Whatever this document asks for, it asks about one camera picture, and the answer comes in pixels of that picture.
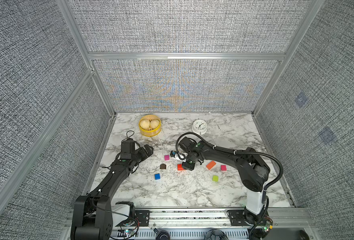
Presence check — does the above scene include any right cream steamed bun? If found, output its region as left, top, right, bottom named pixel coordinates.
left=150, top=119, right=160, bottom=130

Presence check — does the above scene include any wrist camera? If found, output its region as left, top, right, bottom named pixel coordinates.
left=120, top=138, right=136, bottom=160
left=170, top=151, right=186, bottom=162

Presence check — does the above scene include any yellow rimmed wooden steamer basket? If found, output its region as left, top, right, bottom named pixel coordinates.
left=139, top=115, right=162, bottom=137

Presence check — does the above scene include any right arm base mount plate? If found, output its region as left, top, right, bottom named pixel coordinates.
left=226, top=209, right=273, bottom=228

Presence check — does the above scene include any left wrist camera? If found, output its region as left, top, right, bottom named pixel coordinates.
left=120, top=138, right=136, bottom=160

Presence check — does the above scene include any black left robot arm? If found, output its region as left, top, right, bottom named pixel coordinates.
left=70, top=138, right=154, bottom=240

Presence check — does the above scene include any left cream steamed bun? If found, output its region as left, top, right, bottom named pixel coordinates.
left=140, top=119, right=150, bottom=130

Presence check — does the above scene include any orange-red wood block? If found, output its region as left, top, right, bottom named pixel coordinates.
left=206, top=161, right=216, bottom=170

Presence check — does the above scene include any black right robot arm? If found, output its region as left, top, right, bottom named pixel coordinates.
left=176, top=132, right=283, bottom=226

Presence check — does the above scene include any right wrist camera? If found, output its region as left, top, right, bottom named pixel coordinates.
left=170, top=151, right=186, bottom=162

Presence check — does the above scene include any cream steamed bun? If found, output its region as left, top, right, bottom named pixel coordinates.
left=150, top=119, right=160, bottom=130
left=140, top=119, right=150, bottom=130

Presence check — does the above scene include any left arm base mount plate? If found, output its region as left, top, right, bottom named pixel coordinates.
left=124, top=210, right=151, bottom=227

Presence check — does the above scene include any red wood block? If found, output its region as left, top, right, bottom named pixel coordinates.
left=177, top=164, right=184, bottom=171

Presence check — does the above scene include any lime green wood cube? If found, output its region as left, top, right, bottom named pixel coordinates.
left=212, top=175, right=219, bottom=182

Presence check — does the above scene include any white round alarm clock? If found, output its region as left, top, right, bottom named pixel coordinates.
left=191, top=119, right=207, bottom=135

